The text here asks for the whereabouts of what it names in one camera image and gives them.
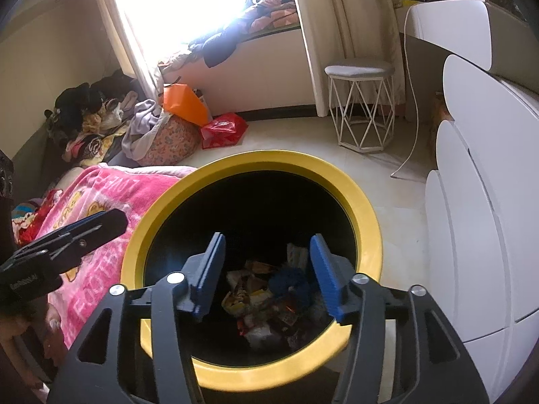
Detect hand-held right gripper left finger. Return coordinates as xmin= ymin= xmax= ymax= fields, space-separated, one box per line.
xmin=48 ymin=232 xmax=227 ymax=404

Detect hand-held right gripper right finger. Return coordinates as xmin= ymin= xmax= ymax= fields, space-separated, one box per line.
xmin=309 ymin=233 xmax=491 ymax=404

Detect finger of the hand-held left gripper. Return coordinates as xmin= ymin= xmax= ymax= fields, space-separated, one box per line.
xmin=17 ymin=209 xmax=128 ymax=278

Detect white printed plastic wrapper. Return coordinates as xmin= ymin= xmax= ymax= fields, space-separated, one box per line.
xmin=287 ymin=242 xmax=311 ymax=268

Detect blue wrapper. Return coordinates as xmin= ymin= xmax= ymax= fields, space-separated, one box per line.
xmin=269 ymin=267 xmax=313 ymax=304

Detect yellow snack wrapper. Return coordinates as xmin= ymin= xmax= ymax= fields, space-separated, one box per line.
xmin=222 ymin=286 xmax=271 ymax=317

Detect silver foil wrapper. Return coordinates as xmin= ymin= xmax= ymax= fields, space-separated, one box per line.
xmin=244 ymin=322 xmax=275 ymax=350

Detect yellow rimmed trash bin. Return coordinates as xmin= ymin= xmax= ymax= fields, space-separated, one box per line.
xmin=121 ymin=150 xmax=383 ymax=391

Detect person's left hand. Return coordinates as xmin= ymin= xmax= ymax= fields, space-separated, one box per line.
xmin=40 ymin=301 xmax=69 ymax=352

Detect pink printed blanket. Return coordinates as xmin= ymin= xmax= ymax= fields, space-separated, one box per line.
xmin=31 ymin=164 xmax=197 ymax=350

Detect red cloth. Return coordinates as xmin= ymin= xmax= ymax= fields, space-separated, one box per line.
xmin=19 ymin=189 xmax=65 ymax=245

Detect colourful printed cloth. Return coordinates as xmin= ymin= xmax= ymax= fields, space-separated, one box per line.
xmin=10 ymin=202 xmax=43 ymax=236

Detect grey white garment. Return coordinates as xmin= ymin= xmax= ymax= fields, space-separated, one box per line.
xmin=122 ymin=99 xmax=163 ymax=161

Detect floral fabric basket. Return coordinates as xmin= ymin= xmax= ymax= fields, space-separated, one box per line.
xmin=137 ymin=115 xmax=201 ymax=167

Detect pile of clothes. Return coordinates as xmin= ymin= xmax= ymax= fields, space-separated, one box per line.
xmin=44 ymin=69 xmax=140 ymax=167

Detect red shopping bag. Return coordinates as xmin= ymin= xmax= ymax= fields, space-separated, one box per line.
xmin=201 ymin=112 xmax=249 ymax=149

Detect orange bag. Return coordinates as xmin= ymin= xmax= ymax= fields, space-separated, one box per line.
xmin=163 ymin=84 xmax=214 ymax=127

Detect white scalloped cabinet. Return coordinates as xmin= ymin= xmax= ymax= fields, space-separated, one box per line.
xmin=424 ymin=54 xmax=539 ymax=344

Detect white window seat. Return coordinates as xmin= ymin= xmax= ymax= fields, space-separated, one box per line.
xmin=158 ymin=25 xmax=317 ymax=115

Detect narrow cream curtain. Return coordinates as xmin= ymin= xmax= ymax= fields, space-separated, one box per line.
xmin=90 ymin=0 xmax=166 ymax=107

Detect dark blue clothes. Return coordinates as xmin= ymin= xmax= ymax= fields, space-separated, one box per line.
xmin=189 ymin=21 xmax=250 ymax=69

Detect wide cream curtain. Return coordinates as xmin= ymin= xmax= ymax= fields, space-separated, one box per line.
xmin=290 ymin=0 xmax=406 ymax=117

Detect orange patterned quilt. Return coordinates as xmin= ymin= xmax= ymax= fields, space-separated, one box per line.
xmin=248 ymin=0 xmax=298 ymax=33

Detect white vanity desk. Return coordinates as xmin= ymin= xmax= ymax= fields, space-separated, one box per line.
xmin=398 ymin=0 xmax=492 ymax=121

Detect white power cable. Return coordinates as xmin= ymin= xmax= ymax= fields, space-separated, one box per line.
xmin=389 ymin=8 xmax=420 ymax=180

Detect white wire stool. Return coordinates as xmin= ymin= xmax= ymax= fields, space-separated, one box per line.
xmin=325 ymin=59 xmax=396 ymax=153

